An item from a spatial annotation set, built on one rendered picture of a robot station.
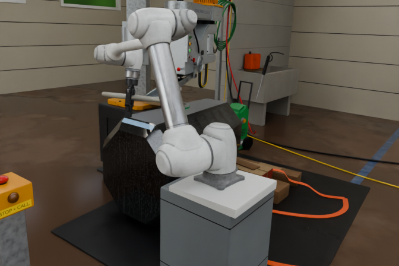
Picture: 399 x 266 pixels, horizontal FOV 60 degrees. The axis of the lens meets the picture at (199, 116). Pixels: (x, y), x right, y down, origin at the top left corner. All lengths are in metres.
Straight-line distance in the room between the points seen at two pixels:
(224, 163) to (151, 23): 0.69
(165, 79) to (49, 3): 7.50
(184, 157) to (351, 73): 6.09
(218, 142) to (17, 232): 0.83
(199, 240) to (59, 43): 7.76
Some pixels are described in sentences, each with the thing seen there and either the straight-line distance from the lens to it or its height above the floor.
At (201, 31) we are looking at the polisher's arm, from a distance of 3.27.
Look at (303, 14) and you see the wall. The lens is 7.60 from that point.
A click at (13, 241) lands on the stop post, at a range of 1.21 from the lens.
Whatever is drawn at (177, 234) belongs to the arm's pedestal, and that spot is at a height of 0.59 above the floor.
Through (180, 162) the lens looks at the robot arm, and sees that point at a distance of 1.42.
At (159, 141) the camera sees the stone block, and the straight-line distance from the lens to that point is 2.46.
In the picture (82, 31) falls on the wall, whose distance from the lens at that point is 9.31.
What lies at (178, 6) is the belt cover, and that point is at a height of 1.68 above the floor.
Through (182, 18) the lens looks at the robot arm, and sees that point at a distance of 1.63.
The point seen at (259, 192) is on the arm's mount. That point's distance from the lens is 1.58.
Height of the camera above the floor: 1.54
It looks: 14 degrees down
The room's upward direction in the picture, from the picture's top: 2 degrees clockwise
